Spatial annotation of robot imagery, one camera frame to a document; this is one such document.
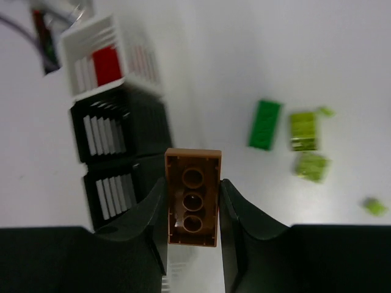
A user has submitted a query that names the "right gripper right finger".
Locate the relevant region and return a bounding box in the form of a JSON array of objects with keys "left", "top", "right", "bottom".
[{"left": 219, "top": 179, "right": 390, "bottom": 292}]

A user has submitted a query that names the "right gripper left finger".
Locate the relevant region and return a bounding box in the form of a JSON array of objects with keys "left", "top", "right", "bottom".
[{"left": 1, "top": 178, "right": 167, "bottom": 292}]

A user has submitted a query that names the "orange brick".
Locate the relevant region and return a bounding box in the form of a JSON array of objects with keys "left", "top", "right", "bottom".
[{"left": 164, "top": 148, "right": 222, "bottom": 247}]

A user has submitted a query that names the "red long brick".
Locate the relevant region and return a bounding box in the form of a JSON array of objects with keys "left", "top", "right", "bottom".
[{"left": 92, "top": 46, "right": 122, "bottom": 86}]

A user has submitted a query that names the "right black bin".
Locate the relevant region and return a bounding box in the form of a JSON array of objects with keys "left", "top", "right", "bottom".
[{"left": 83, "top": 154, "right": 165, "bottom": 231}]

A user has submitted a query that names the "black bin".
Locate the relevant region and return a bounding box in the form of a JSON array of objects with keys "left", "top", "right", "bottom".
[
  {"left": 70, "top": 87, "right": 172, "bottom": 165},
  {"left": 83, "top": 154, "right": 165, "bottom": 231}
]

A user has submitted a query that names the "lime square brick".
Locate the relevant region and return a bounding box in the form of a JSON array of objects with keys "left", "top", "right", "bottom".
[{"left": 294, "top": 152, "right": 331, "bottom": 183}]

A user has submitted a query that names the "tiny lime piece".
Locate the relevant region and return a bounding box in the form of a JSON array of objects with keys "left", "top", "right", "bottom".
[
  {"left": 316, "top": 106, "right": 335, "bottom": 117},
  {"left": 360, "top": 197, "right": 388, "bottom": 217}
]

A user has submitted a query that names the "left black bin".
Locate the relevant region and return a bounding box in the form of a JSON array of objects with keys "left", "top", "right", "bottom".
[{"left": 70, "top": 87, "right": 172, "bottom": 165}]

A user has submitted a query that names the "lime printed brick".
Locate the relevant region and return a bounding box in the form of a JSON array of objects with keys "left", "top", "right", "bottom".
[{"left": 289, "top": 112, "right": 318, "bottom": 151}]

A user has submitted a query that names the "green long brick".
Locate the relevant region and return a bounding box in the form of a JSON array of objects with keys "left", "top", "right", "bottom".
[{"left": 248, "top": 99, "right": 282, "bottom": 151}]

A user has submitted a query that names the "tiny lime piece upper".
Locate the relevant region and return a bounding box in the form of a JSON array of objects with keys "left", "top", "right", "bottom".
[{"left": 316, "top": 106, "right": 335, "bottom": 117}]

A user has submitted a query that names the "left white bin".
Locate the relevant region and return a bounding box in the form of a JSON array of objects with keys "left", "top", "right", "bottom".
[{"left": 59, "top": 14, "right": 163, "bottom": 100}]

